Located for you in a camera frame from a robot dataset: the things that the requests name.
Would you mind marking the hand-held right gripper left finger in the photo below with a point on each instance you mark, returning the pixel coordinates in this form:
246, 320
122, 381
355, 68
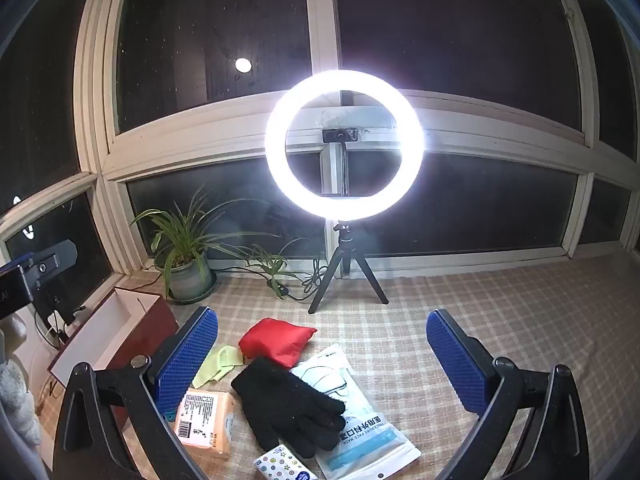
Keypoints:
192, 355

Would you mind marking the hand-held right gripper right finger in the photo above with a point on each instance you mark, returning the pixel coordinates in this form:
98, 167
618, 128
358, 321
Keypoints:
455, 360

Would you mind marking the dark red cardboard box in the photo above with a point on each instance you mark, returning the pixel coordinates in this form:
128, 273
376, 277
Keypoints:
150, 322

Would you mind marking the black knit glove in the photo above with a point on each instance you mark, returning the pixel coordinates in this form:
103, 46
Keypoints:
280, 395

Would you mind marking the blue face mask packet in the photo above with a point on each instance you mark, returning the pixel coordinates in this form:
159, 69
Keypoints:
370, 440

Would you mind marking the light green cleaning cloth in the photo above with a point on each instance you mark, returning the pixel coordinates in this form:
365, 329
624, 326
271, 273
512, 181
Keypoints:
220, 360

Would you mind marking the black power adapter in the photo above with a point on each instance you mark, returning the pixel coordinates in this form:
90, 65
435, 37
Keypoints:
52, 305

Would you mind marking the grey pot saucer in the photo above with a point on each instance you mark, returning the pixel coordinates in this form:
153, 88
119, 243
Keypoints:
207, 294

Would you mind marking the orange tissue packet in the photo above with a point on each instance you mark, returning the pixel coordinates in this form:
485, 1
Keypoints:
205, 420

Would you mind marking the checked tablecloth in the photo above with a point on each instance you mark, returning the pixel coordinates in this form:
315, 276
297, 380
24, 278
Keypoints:
400, 310

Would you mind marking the grey plant pot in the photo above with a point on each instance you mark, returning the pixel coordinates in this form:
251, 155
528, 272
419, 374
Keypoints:
187, 275

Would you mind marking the red fabric pouch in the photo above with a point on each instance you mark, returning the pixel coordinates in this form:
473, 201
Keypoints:
275, 340

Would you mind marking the green spider plant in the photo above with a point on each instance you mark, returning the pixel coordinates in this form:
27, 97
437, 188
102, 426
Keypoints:
175, 230

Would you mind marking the white face mask packet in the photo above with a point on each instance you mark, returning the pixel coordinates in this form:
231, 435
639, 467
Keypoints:
325, 370

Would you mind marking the dotted tissue packet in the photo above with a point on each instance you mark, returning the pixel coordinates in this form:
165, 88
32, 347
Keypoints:
280, 465

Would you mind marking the black tripod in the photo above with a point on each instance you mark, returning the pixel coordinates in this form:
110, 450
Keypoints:
345, 260

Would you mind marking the black phone holder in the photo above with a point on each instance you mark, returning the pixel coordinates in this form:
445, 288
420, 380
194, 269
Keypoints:
340, 136

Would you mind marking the white window frame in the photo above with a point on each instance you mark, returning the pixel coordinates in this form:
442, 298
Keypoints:
320, 35

